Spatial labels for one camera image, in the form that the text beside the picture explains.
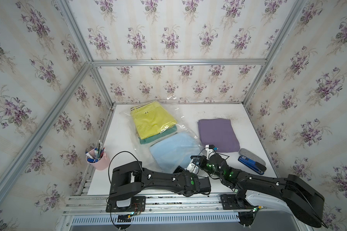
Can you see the yellow-green folded trousers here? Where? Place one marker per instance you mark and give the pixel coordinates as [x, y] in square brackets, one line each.
[151, 119]

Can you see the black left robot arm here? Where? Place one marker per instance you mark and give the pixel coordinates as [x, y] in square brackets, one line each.
[130, 179]

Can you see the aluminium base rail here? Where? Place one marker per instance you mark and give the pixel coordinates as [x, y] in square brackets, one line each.
[164, 208]

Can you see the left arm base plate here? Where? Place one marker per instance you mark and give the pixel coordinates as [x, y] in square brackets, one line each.
[134, 204]

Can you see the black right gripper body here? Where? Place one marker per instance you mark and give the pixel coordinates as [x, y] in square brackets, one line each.
[207, 167]

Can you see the blue stapler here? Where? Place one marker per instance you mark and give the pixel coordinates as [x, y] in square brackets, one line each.
[253, 165]

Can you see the light blue trousers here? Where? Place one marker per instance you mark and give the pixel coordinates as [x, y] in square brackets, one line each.
[175, 151]

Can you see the pink pen cup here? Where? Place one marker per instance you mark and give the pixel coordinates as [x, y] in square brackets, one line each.
[98, 157]

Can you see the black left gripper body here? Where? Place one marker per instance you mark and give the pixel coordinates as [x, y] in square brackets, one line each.
[180, 170]

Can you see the purple trousers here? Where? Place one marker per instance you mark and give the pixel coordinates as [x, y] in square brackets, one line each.
[220, 133]

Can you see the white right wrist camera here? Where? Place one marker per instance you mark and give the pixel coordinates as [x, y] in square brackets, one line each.
[211, 150]

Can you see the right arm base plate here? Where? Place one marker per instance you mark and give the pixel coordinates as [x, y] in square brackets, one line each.
[234, 202]

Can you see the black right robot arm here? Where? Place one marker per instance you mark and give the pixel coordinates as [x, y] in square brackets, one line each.
[253, 192]

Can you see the clear plastic vacuum bag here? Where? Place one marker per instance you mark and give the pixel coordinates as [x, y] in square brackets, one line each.
[142, 150]

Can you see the teal folded garment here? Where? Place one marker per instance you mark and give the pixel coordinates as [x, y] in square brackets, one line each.
[158, 136]

